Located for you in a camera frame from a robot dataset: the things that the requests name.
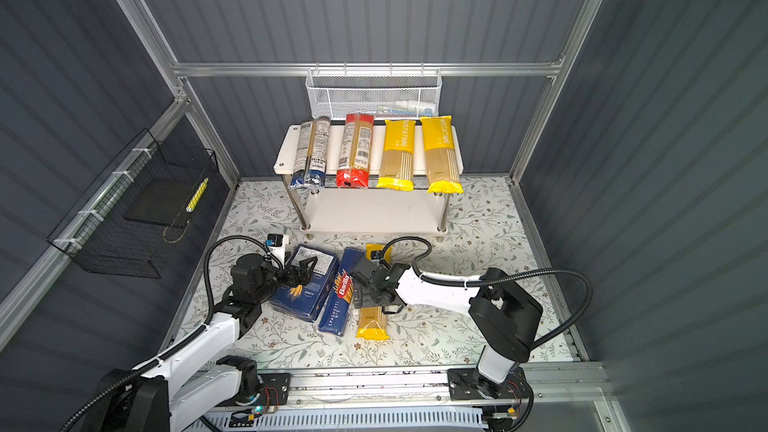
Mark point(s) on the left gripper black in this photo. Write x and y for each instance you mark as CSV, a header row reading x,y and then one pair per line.
x,y
303,278

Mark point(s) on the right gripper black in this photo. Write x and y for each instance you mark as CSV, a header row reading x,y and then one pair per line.
x,y
364,300

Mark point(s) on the dark blue spaghetti bag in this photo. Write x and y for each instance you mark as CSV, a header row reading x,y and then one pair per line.
x,y
309,168

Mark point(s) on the red spaghetti bag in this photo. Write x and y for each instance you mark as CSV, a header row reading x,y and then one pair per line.
x,y
354,159

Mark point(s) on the yellow Pastatime spaghetti bag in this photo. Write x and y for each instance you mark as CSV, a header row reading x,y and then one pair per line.
x,y
441,161
397,166

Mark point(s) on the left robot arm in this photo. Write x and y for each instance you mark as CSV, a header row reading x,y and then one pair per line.
x,y
176,388

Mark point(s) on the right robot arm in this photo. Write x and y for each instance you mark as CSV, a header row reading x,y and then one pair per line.
x,y
505,314

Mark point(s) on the white two-tier shelf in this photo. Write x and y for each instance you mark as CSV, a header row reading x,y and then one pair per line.
x,y
373,210

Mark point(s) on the large blue Barilla box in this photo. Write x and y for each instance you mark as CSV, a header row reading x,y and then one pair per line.
x,y
305,302

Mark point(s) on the slim blue Barilla spaghetti box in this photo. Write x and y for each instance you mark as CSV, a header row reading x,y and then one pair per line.
x,y
339,301

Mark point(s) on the yellow marker in basket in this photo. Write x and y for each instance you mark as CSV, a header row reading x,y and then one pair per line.
x,y
196,196

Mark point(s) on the tubes in white basket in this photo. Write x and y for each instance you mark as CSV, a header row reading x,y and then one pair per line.
x,y
403,109

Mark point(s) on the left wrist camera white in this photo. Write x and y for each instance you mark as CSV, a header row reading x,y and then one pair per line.
x,y
277,244

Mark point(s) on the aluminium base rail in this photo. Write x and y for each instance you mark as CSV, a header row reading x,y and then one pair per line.
x,y
436,397

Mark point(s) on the black wire basket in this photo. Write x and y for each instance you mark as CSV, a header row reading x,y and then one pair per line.
x,y
132,225

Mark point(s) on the white wire mesh basket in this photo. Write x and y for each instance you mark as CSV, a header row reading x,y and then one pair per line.
x,y
336,96

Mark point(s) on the aluminium frame profile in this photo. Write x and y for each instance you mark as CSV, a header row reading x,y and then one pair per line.
x,y
84,83

